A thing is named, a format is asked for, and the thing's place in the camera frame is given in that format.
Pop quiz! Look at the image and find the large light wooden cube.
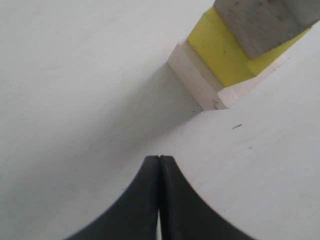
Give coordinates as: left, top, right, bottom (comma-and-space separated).
167, 40, 288, 111

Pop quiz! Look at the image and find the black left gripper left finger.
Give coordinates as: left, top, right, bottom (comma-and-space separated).
68, 156, 160, 240

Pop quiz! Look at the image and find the yellow cube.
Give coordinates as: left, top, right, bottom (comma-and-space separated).
187, 7, 310, 87

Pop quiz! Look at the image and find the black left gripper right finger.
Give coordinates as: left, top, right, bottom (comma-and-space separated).
158, 155, 250, 240

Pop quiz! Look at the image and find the medium grained wooden cube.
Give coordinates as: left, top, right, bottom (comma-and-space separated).
213, 0, 320, 59

